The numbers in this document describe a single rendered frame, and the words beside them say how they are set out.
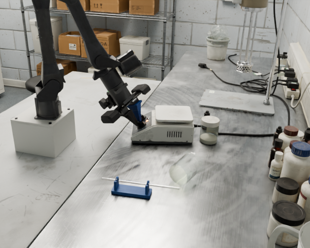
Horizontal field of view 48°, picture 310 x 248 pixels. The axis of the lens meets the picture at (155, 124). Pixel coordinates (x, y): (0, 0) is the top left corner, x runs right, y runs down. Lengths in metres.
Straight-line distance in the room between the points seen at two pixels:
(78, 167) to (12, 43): 3.47
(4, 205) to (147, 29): 2.94
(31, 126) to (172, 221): 0.49
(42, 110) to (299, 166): 0.71
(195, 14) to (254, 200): 2.75
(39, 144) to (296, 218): 0.71
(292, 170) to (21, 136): 0.76
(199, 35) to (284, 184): 2.76
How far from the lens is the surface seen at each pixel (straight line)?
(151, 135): 1.10
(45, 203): 0.90
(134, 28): 3.67
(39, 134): 1.06
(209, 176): 0.98
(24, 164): 1.06
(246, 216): 0.87
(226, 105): 1.45
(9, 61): 4.50
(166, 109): 1.16
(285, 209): 0.80
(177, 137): 1.11
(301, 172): 0.94
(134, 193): 0.88
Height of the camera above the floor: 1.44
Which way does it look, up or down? 25 degrees down
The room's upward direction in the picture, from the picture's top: 2 degrees clockwise
